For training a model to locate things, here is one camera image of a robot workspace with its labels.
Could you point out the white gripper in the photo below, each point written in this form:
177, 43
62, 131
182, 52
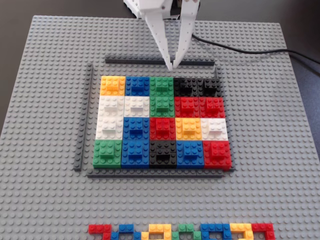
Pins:
153, 10

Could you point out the yellow brick cube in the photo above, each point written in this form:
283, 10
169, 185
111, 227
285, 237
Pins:
188, 128
112, 86

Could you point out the green brick cube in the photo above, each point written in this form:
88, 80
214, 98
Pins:
161, 86
107, 153
162, 106

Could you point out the black brick cube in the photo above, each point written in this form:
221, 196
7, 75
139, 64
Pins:
210, 87
163, 154
185, 87

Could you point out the blue brick cube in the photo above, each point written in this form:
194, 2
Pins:
136, 128
135, 154
137, 86
190, 155

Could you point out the red brick cube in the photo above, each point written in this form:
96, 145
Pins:
187, 107
217, 155
212, 107
162, 128

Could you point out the white brick cube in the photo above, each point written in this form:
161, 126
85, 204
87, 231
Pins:
214, 129
108, 128
110, 106
136, 107

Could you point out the yellow brick letter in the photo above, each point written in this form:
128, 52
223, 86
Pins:
158, 228
240, 227

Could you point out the green brick letter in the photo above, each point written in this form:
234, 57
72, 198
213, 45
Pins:
186, 228

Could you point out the blue brick letter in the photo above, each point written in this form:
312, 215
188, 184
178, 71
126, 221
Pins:
215, 228
126, 228

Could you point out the grey studded baseplate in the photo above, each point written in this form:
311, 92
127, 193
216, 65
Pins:
50, 200

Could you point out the red brick letter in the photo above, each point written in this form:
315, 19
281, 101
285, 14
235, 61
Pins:
100, 229
262, 228

